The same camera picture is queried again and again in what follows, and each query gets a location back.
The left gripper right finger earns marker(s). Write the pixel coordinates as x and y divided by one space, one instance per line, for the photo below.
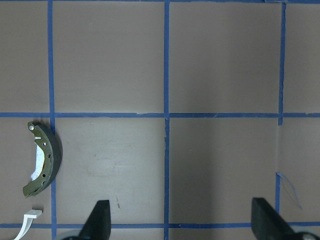
266 223

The green brake shoe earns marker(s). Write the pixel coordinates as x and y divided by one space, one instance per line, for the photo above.
48 159

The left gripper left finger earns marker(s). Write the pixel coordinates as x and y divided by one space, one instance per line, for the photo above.
98 224

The white curved plastic part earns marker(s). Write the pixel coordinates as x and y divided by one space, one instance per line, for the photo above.
28 218

